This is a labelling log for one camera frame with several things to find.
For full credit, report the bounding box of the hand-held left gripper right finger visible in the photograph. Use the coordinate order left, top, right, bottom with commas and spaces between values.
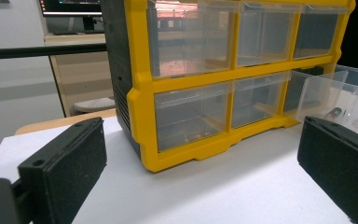
296, 116, 358, 224

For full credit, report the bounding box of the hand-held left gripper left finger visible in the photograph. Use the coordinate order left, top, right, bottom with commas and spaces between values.
18, 117, 108, 224

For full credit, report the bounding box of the small dark metal part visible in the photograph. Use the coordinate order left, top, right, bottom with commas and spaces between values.
324, 106, 343, 121

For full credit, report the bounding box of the clear plastic drawer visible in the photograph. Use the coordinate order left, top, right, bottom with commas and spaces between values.
153, 82, 232, 153
146, 0, 241, 78
236, 1, 304, 68
231, 72, 292, 129
293, 4, 349, 61
283, 64, 358, 138

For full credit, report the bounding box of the yellow black drawer organizer cabinet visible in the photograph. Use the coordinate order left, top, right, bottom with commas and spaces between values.
101, 0, 357, 173

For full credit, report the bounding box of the white round stool seat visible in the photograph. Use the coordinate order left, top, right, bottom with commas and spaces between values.
71, 97, 117, 116

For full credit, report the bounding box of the beige wooden desk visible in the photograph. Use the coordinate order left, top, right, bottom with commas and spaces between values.
44, 32, 116, 118

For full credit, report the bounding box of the black horizontal bar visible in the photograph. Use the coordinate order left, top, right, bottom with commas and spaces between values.
0, 42, 107, 61

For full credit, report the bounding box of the black computer monitor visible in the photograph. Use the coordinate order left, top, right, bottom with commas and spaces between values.
38, 0, 105, 35

